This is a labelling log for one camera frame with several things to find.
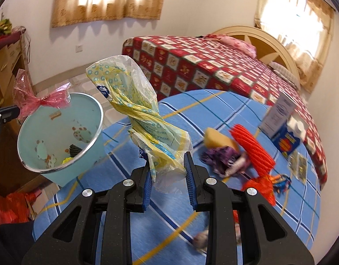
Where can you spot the round table blue checked cloth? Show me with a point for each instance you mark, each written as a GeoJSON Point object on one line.
{"type": "Point", "coordinates": [172, 121]}

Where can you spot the white grey milk carton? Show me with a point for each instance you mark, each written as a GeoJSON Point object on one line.
{"type": "Point", "coordinates": [278, 113]}

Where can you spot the striped pillow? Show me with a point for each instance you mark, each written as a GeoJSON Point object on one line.
{"type": "Point", "coordinates": [284, 71]}

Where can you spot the blue drink carton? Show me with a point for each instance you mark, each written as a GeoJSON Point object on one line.
{"type": "Point", "coordinates": [289, 140]}

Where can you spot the purple wrapper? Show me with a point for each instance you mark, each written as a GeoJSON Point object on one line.
{"type": "Point", "coordinates": [217, 157]}

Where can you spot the wooden cabinet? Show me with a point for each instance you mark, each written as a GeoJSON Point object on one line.
{"type": "Point", "coordinates": [9, 69]}

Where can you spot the white wall socket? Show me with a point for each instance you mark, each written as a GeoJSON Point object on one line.
{"type": "Point", "coordinates": [79, 48]}

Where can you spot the colourful candy wrapper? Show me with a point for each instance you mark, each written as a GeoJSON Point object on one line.
{"type": "Point", "coordinates": [281, 182]}

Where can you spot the pink floral pillow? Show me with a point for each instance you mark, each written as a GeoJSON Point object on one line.
{"type": "Point", "coordinates": [235, 44]}

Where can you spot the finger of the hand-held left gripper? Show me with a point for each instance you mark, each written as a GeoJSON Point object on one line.
{"type": "Point", "coordinates": [6, 113]}

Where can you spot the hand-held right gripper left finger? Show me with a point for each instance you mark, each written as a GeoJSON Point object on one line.
{"type": "Point", "coordinates": [147, 187]}

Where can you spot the black foam net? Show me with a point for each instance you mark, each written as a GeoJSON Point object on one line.
{"type": "Point", "coordinates": [75, 149]}

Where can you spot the clear plastic packet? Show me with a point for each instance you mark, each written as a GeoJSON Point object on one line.
{"type": "Point", "coordinates": [303, 169]}
{"type": "Point", "coordinates": [293, 162]}

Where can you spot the red foam net tube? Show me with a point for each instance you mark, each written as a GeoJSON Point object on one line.
{"type": "Point", "coordinates": [252, 151]}

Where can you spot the pink plastic bag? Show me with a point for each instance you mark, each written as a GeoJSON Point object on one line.
{"type": "Point", "coordinates": [31, 102]}

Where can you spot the yellow-printed clear plastic bag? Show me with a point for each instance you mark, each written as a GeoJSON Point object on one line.
{"type": "Point", "coordinates": [141, 116]}

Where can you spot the wide beige patterned curtain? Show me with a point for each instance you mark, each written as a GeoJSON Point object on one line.
{"type": "Point", "coordinates": [108, 2]}

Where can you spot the cream wooden headboard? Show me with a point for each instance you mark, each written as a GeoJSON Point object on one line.
{"type": "Point", "coordinates": [271, 47]}

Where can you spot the yellow sponge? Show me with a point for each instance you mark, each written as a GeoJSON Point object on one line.
{"type": "Point", "coordinates": [217, 139]}

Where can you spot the red plastic bag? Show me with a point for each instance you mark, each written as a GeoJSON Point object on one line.
{"type": "Point", "coordinates": [11, 207]}

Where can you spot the narrow beige patterned curtain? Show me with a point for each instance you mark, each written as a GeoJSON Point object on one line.
{"type": "Point", "coordinates": [318, 47]}

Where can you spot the green floral item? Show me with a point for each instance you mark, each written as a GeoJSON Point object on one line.
{"type": "Point", "coordinates": [5, 26]}

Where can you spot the light blue waste bin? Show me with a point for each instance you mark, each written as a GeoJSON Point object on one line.
{"type": "Point", "coordinates": [86, 149]}

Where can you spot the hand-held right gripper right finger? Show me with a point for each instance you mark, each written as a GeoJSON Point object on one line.
{"type": "Point", "coordinates": [190, 182]}

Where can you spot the dark red cloth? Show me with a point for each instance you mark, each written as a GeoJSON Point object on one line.
{"type": "Point", "coordinates": [6, 40]}

